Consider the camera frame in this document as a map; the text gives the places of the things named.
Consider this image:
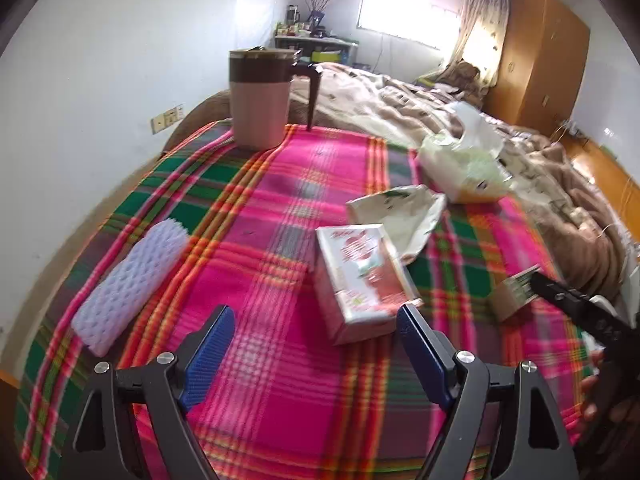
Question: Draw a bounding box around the red strawberry milk carton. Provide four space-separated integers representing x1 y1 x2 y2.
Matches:
314 224 423 346

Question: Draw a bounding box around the brown patterned small box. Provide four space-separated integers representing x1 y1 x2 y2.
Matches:
487 266 540 322

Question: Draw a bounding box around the right human hand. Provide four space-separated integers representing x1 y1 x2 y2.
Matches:
579 349 628 426

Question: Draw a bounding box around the white foam pad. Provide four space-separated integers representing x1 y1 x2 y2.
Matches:
72 219 190 358

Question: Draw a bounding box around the brown floral blanket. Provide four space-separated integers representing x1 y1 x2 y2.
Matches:
162 62 626 306

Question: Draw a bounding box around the wooden headboard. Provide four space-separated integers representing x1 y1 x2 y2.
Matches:
561 136 640 240

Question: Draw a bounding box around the crumpled leaf print paper bag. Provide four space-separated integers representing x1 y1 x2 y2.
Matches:
346 184 447 266

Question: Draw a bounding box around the yellow tissue pack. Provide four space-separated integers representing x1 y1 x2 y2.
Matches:
419 101 510 204

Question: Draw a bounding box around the wooden wardrobe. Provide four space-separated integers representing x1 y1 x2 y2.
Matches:
484 0 590 136

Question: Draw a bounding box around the pink brown lidded mug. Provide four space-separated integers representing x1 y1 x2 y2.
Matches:
229 47 322 151

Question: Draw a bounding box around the brown teddy bear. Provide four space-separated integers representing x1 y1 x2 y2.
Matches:
437 61 489 110

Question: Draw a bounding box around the cluttered shelf desk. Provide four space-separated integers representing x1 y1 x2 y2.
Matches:
272 4 359 66

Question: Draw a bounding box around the floral curtain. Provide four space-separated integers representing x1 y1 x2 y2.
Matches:
442 0 511 90

